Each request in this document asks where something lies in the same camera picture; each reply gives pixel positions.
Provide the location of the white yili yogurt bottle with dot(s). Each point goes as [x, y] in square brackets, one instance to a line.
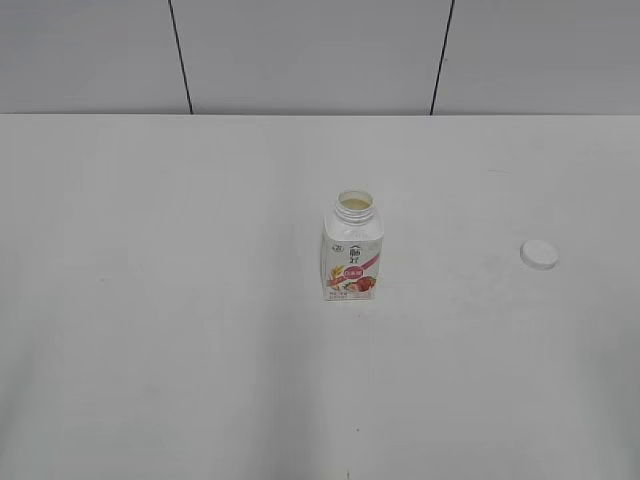
[351, 247]

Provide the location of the white plastic bottle cap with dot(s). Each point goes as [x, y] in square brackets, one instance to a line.
[539, 254]

